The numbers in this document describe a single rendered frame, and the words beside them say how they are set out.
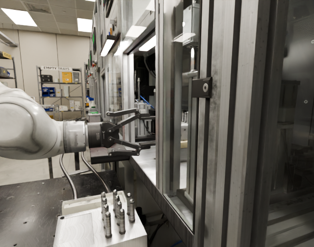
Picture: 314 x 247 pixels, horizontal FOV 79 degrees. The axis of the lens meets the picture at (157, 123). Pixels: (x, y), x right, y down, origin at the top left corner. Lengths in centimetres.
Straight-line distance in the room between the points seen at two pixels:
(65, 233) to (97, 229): 5
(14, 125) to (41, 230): 51
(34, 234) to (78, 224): 46
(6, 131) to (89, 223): 19
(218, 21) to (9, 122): 33
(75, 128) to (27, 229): 43
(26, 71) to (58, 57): 119
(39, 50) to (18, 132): 801
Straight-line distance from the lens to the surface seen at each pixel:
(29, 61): 835
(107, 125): 58
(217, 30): 26
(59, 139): 55
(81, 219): 37
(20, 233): 85
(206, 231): 32
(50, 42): 836
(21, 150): 39
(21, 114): 37
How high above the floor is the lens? 113
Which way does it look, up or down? 9 degrees down
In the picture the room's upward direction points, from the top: straight up
